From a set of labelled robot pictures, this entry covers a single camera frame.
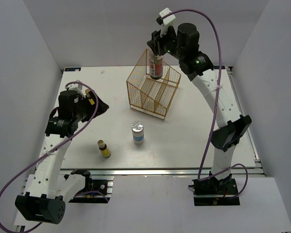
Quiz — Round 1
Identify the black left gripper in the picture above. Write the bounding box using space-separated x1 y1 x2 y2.
73 90 109 122

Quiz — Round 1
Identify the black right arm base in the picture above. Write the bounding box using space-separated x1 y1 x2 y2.
188 173 240 206

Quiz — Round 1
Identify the white granule jar blue label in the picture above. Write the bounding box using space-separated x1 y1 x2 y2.
131 121 144 144

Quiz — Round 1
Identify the blue corner label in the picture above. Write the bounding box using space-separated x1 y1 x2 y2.
213 66 226 69
64 67 81 72

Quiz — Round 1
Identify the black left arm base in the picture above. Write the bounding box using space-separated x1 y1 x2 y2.
64 169 110 203

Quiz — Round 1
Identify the blue corner label left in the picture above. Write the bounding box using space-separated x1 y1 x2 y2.
64 67 81 72

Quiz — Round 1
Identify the gold wire mesh rack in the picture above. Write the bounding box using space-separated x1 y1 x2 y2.
126 49 181 120

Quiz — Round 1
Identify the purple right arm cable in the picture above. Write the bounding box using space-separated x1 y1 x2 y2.
164 9 250 201

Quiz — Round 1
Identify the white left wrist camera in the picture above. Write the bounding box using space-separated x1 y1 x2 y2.
65 80 85 98

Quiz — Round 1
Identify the dark sauce bottle red label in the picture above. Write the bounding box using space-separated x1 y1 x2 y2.
149 52 163 80

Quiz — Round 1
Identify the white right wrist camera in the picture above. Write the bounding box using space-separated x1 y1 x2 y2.
157 8 176 37

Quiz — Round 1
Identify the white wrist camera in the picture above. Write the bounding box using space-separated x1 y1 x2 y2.
65 80 85 98
157 8 176 37

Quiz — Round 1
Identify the blue corner label right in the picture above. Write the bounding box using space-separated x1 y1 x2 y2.
213 66 226 69

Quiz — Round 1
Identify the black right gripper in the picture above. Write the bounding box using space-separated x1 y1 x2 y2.
147 23 185 61

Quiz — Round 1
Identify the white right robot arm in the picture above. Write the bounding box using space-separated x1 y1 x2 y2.
147 23 252 194

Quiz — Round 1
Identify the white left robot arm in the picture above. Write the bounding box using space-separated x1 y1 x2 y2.
15 87 109 224

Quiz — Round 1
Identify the small yellow label bottle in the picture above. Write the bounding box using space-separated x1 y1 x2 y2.
97 140 111 158

